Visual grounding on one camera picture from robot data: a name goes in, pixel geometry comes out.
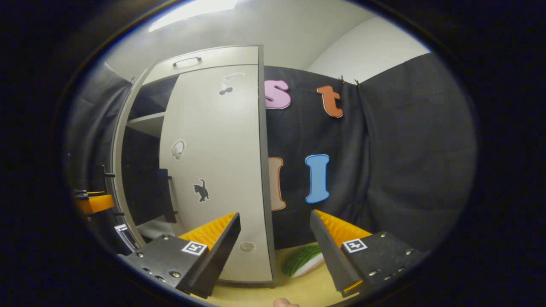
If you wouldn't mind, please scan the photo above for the white cabinet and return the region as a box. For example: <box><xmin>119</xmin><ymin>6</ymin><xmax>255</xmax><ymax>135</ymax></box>
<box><xmin>121</xmin><ymin>45</ymin><xmax>277</xmax><ymax>286</ymax></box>

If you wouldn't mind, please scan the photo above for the white cabinet door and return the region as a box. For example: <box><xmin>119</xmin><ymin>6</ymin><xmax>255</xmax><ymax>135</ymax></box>
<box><xmin>159</xmin><ymin>64</ymin><xmax>276</xmax><ymax>285</ymax></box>
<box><xmin>110</xmin><ymin>64</ymin><xmax>158</xmax><ymax>250</ymax></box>

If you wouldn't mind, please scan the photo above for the white cabinet shelf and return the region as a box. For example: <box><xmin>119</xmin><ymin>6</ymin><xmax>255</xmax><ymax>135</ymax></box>
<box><xmin>126</xmin><ymin>112</ymin><xmax>166</xmax><ymax>138</ymax></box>

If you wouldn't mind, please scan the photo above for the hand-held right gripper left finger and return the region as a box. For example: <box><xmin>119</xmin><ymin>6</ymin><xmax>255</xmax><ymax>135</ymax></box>
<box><xmin>117</xmin><ymin>212</ymin><xmax>241</xmax><ymax>299</ymax></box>

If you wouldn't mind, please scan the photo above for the black backdrop cloth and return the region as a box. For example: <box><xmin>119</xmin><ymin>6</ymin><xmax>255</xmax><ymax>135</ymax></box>
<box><xmin>264</xmin><ymin>52</ymin><xmax>477</xmax><ymax>252</ymax></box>

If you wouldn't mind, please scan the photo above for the watermelon slice coaster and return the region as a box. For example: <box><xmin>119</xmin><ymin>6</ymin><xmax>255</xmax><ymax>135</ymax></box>
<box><xmin>282</xmin><ymin>245</ymin><xmax>325</xmax><ymax>278</ymax></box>

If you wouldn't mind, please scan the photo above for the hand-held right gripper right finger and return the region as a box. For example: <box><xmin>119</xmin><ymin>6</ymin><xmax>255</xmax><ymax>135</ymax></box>
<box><xmin>310</xmin><ymin>210</ymin><xmax>423</xmax><ymax>298</ymax></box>

